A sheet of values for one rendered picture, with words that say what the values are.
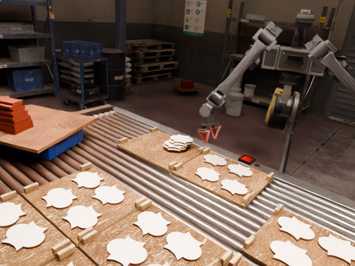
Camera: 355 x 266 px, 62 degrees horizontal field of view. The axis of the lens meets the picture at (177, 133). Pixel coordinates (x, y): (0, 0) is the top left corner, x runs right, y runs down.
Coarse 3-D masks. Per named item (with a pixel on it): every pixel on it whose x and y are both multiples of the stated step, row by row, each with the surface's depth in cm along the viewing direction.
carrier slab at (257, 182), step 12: (192, 168) 156; (216, 168) 158; (252, 168) 161; (192, 180) 145; (204, 180) 146; (240, 180) 149; (252, 180) 150; (264, 180) 150; (216, 192) 137; (228, 192) 138; (252, 192) 140; (240, 204) 130
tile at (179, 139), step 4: (172, 136) 179; (176, 136) 180; (180, 136) 180; (184, 136) 181; (188, 136) 181; (172, 140) 176; (176, 140) 174; (180, 140) 175; (184, 140) 175; (188, 140) 176; (192, 140) 176; (184, 144) 172
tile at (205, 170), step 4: (200, 168) 154; (204, 168) 155; (208, 168) 155; (212, 168) 156; (200, 172) 151; (204, 172) 151; (208, 172) 152; (212, 172) 152; (200, 176) 147; (204, 176) 148; (208, 176) 148; (212, 176) 148; (216, 176) 148; (208, 180) 145; (212, 180) 144; (216, 180) 145
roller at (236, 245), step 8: (80, 152) 167; (88, 160) 162; (96, 160) 159; (104, 168) 154; (112, 168) 152; (120, 176) 147; (128, 184) 143; (136, 184) 141; (144, 192) 137; (152, 192) 136; (160, 200) 132; (168, 200) 132; (168, 208) 129; (176, 208) 127; (184, 216) 124; (192, 216) 123; (200, 224) 119; (208, 224) 119; (208, 232) 117; (216, 232) 115; (224, 240) 113; (232, 240) 112; (232, 248) 111; (240, 248) 109
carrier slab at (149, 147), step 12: (156, 132) 196; (120, 144) 175; (132, 144) 177; (144, 144) 178; (156, 144) 179; (192, 144) 184; (144, 156) 164; (156, 156) 165; (168, 156) 166; (180, 156) 167; (192, 156) 169; (168, 168) 154
